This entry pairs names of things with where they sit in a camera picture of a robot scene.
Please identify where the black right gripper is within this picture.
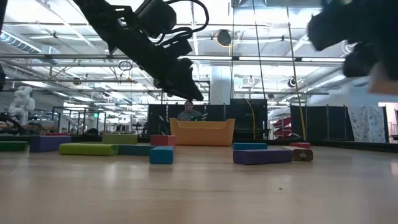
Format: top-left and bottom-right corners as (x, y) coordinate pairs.
(343, 0), (398, 78)

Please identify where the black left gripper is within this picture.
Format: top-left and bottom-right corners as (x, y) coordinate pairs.
(119, 21), (205, 101)

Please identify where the blue long block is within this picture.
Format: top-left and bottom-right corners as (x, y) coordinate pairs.
(232, 142), (269, 151)
(149, 146), (175, 165)

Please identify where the teal long block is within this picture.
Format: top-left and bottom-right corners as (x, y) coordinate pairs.
(117, 144), (156, 157)

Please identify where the light green medium block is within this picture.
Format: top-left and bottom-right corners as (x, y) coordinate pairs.
(101, 133), (139, 146)

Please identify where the purple long block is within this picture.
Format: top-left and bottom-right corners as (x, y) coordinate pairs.
(233, 148), (293, 166)
(29, 135), (72, 153)

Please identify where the beige long block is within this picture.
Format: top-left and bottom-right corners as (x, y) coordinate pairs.
(282, 146), (314, 162)

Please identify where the lime long block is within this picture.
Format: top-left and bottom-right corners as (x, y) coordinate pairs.
(58, 142), (119, 157)

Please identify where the dark green long block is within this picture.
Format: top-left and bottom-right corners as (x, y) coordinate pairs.
(0, 141), (29, 152)

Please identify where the person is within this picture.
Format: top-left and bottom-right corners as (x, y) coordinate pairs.
(177, 100), (203, 121)

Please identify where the black partition panel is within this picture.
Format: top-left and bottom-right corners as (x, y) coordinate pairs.
(147, 103), (231, 135)
(290, 104), (355, 139)

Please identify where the yellow plastic bin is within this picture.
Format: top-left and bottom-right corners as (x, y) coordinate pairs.
(169, 117), (236, 147)

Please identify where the white patterned cloth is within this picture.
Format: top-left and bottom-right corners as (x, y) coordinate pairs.
(347, 105), (387, 143)

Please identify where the black cabinet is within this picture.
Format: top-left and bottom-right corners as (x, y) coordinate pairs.
(229, 98), (268, 140)

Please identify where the red rack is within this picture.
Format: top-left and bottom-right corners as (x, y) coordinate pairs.
(272, 116), (292, 138)

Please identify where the white robot figure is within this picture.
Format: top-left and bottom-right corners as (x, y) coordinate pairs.
(7, 86), (36, 127)

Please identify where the silver ventilation duct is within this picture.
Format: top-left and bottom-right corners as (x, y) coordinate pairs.
(306, 62), (371, 94)

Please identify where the black ceiling cable reel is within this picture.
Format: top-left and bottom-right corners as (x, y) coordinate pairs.
(216, 29), (233, 47)

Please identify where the yellow hanging cable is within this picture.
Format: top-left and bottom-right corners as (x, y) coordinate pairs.
(285, 0), (307, 138)

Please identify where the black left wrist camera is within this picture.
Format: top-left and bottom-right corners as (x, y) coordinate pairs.
(136, 0), (177, 37)

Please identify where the black hanging cable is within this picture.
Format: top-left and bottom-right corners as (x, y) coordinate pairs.
(251, 0), (267, 101)

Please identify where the short yellow cable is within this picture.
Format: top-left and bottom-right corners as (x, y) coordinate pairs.
(244, 98), (256, 139)

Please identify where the grey ventilation duct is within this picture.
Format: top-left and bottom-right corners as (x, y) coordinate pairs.
(0, 29), (60, 65)

